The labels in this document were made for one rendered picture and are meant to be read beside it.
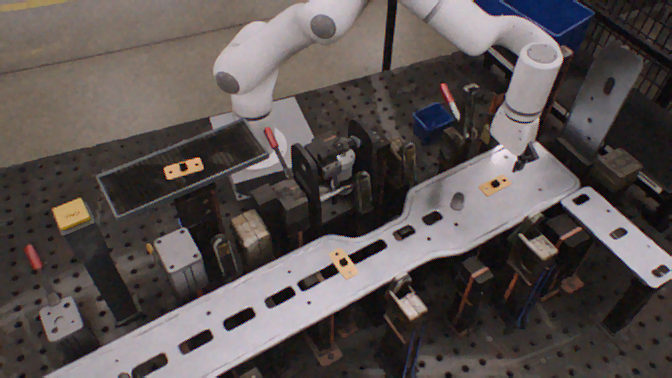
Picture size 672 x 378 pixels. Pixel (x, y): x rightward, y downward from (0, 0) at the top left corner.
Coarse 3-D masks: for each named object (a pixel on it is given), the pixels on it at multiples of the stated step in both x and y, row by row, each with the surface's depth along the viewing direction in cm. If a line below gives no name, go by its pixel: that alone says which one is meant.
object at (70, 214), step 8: (80, 200) 139; (56, 208) 138; (64, 208) 138; (72, 208) 138; (80, 208) 138; (56, 216) 136; (64, 216) 136; (72, 216) 136; (80, 216) 136; (88, 216) 137; (64, 224) 135; (72, 224) 136
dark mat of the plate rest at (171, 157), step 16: (224, 128) 153; (240, 128) 153; (192, 144) 150; (208, 144) 150; (224, 144) 150; (240, 144) 150; (256, 144) 150; (144, 160) 146; (160, 160) 147; (176, 160) 147; (208, 160) 147; (224, 160) 147; (240, 160) 147; (112, 176) 143; (128, 176) 143; (144, 176) 144; (160, 176) 144; (192, 176) 144; (208, 176) 144; (112, 192) 141; (128, 192) 141; (144, 192) 141; (160, 192) 141; (128, 208) 138
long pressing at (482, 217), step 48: (432, 192) 162; (480, 192) 162; (528, 192) 162; (336, 240) 152; (384, 240) 152; (432, 240) 153; (480, 240) 153; (240, 288) 144; (336, 288) 144; (144, 336) 137; (192, 336) 137; (240, 336) 137; (288, 336) 137
